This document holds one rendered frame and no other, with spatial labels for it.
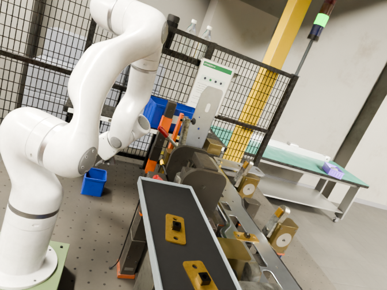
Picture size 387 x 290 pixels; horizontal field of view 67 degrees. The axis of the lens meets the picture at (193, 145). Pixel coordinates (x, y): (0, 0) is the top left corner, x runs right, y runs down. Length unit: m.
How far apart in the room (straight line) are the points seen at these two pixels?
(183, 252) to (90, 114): 0.39
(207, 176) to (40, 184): 0.42
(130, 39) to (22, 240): 0.56
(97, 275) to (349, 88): 4.54
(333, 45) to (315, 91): 0.67
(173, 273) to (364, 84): 4.89
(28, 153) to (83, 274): 0.50
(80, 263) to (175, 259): 0.65
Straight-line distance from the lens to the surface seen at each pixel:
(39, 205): 0.80
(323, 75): 4.75
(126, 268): 1.09
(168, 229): 0.57
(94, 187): 1.45
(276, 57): 1.99
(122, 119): 1.04
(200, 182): 0.82
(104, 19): 0.87
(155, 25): 0.80
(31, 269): 0.93
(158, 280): 0.47
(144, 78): 1.02
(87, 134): 0.71
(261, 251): 0.97
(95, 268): 1.13
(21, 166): 0.81
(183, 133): 1.23
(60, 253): 1.02
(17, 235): 0.85
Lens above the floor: 1.48
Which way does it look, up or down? 17 degrees down
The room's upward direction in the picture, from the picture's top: 21 degrees clockwise
